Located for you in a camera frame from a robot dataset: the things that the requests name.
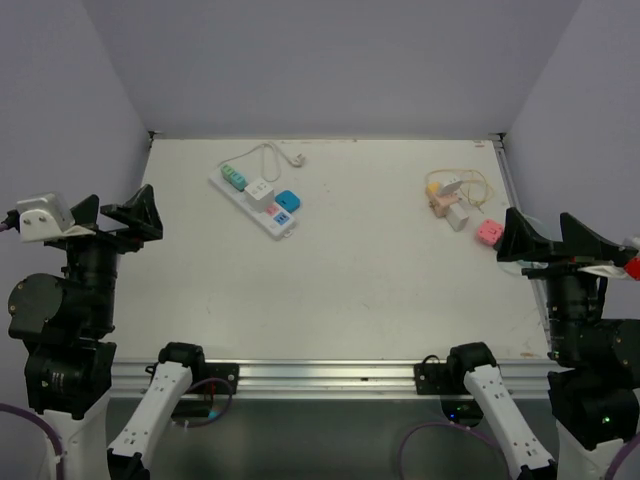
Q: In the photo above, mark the aluminium rail frame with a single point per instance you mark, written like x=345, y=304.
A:
x=333, y=379

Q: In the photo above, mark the green charger plug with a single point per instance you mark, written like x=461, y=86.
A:
x=227, y=172

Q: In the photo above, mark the white power strip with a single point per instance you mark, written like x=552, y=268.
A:
x=275, y=221

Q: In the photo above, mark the white rectangular charger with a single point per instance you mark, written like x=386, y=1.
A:
x=456, y=217

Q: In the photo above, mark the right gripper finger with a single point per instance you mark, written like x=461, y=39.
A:
x=519, y=236
x=580, y=240

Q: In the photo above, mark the blue charger plug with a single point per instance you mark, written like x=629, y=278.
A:
x=288, y=201

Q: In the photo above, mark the beige cube socket adapter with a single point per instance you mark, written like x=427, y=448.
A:
x=440, y=205

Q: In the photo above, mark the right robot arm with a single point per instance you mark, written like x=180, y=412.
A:
x=595, y=396

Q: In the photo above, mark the white round travel adapter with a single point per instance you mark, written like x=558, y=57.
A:
x=449, y=186

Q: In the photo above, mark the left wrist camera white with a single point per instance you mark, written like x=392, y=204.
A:
x=46, y=217

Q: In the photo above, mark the white cube socket adapter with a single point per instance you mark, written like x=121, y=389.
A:
x=259, y=195

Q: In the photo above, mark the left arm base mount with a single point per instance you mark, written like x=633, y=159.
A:
x=220, y=377

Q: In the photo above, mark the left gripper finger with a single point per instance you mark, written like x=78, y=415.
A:
x=139, y=215
x=85, y=215

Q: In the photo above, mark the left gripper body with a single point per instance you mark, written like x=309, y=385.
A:
x=109, y=242

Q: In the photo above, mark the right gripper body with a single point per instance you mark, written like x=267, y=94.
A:
x=569, y=270

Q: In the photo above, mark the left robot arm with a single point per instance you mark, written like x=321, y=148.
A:
x=64, y=321

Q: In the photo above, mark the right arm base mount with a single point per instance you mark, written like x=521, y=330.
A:
x=432, y=377

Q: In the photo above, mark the pink cube socket adapter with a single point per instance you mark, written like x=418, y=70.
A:
x=490, y=233

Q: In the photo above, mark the teal charger plug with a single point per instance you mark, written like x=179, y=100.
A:
x=238, y=181

